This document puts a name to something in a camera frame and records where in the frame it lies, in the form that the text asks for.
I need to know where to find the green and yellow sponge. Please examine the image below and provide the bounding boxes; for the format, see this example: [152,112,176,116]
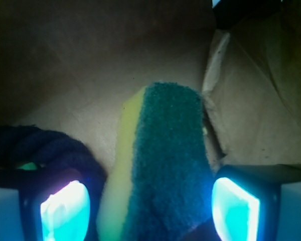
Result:
[96,82,213,240]

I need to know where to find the brown paper bag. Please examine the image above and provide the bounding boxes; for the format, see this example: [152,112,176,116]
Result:
[0,1,301,170]

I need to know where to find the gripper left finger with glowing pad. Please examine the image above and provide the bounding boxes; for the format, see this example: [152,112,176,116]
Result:
[0,168,94,240]

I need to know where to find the green wooden block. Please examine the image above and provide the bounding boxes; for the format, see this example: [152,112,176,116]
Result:
[17,162,40,171]

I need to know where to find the dark blue rope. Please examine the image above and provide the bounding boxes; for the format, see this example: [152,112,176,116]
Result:
[0,125,107,191]

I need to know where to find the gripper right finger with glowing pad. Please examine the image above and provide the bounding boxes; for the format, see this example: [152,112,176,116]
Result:
[212,164,301,240]

